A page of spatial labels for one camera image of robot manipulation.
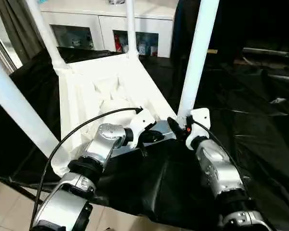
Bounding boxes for black metal stand leg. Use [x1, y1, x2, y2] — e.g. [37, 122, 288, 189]
[9, 178, 43, 205]

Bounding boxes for white cabinet with glass doors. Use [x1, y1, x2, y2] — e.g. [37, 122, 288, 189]
[39, 0, 179, 58]

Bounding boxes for grey curtain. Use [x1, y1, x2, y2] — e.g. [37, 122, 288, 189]
[0, 0, 47, 64]

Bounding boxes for white plastic table top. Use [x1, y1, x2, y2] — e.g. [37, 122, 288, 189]
[52, 52, 181, 178]

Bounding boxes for black case with gold label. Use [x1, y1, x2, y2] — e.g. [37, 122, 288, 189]
[173, 0, 244, 64]

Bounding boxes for black mat cover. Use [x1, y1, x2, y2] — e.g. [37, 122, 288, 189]
[0, 45, 289, 231]

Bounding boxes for grey metal rod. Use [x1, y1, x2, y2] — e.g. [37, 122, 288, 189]
[242, 47, 289, 60]

